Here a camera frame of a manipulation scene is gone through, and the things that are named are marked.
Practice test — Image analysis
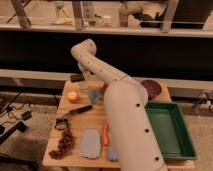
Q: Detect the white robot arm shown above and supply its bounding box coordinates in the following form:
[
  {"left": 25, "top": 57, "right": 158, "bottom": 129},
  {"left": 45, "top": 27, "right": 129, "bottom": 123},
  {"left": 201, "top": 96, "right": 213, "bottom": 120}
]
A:
[{"left": 71, "top": 39, "right": 168, "bottom": 171}]

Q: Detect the blue paper cup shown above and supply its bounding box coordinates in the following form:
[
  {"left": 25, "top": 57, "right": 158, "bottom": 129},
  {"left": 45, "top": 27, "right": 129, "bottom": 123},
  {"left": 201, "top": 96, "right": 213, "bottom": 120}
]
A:
[{"left": 88, "top": 89, "right": 100, "bottom": 105}]

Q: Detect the orange fruit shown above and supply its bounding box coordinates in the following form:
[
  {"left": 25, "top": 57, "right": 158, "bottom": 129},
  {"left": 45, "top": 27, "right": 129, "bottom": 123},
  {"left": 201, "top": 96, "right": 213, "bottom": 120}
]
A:
[{"left": 67, "top": 91, "right": 80, "bottom": 103}]

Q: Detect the orange carrot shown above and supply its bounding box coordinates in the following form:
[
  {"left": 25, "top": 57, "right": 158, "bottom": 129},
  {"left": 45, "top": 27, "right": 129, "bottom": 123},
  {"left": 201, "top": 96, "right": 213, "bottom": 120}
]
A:
[{"left": 102, "top": 121, "right": 110, "bottom": 146}]

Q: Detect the dark red round plate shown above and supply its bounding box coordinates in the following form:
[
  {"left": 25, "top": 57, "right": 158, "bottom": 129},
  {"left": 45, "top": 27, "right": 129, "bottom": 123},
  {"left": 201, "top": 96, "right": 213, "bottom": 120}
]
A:
[{"left": 141, "top": 80, "right": 162, "bottom": 99}]

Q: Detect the bunch of dark grapes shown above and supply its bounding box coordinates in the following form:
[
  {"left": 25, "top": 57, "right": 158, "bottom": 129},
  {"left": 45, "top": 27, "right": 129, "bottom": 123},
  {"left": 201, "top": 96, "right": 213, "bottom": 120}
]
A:
[{"left": 49, "top": 130, "right": 73, "bottom": 160}]

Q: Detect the grey blue cloth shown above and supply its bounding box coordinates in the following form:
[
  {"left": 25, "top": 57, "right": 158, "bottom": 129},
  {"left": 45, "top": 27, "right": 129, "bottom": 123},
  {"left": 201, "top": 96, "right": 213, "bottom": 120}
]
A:
[{"left": 80, "top": 129, "right": 101, "bottom": 159}]

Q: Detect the small blue object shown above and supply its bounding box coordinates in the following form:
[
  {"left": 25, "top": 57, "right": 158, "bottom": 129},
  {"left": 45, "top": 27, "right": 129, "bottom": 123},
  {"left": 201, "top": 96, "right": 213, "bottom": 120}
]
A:
[{"left": 108, "top": 147, "right": 118, "bottom": 162}]

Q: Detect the green plastic tray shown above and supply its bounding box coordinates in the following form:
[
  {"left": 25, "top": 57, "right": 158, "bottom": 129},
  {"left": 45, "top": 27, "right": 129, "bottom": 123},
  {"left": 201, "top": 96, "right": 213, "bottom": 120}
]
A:
[{"left": 146, "top": 102, "right": 197, "bottom": 160}]

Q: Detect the black handled knife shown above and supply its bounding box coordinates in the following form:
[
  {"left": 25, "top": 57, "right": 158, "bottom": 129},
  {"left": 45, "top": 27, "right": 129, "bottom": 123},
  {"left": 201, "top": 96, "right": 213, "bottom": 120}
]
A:
[{"left": 56, "top": 105, "right": 93, "bottom": 121}]

